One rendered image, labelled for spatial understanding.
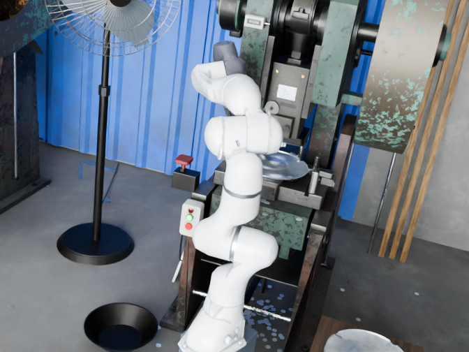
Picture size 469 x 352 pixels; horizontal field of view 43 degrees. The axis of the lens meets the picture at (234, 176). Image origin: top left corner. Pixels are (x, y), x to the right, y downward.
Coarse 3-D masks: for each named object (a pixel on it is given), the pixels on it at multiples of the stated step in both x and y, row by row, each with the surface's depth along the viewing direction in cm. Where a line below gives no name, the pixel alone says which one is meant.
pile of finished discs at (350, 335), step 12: (336, 336) 210; (348, 336) 209; (360, 336) 210; (372, 336) 211; (324, 348) 202; (336, 348) 203; (348, 348) 203; (360, 348) 203; (372, 348) 204; (384, 348) 206; (396, 348) 207
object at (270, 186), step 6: (264, 180) 221; (270, 180) 222; (276, 180) 223; (282, 180) 224; (264, 186) 235; (270, 186) 234; (276, 186) 234; (264, 192) 236; (270, 192) 235; (276, 192) 235; (270, 198) 236; (276, 198) 237
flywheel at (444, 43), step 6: (444, 24) 211; (444, 30) 209; (444, 36) 209; (450, 36) 212; (444, 42) 210; (438, 48) 209; (444, 48) 211; (438, 54) 209; (444, 54) 212; (438, 60) 212; (432, 66) 216
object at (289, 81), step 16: (272, 64) 227; (288, 64) 225; (304, 64) 229; (272, 80) 229; (288, 80) 227; (304, 80) 225; (272, 96) 231; (288, 96) 229; (304, 96) 227; (272, 112) 232; (288, 112) 231; (288, 128) 229
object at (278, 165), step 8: (280, 152) 249; (264, 160) 237; (272, 160) 238; (280, 160) 239; (288, 160) 242; (264, 168) 231; (272, 168) 231; (280, 168) 232; (288, 168) 234; (296, 168) 235; (304, 168) 237; (264, 176) 223; (272, 176) 225; (280, 176) 226; (296, 176) 228
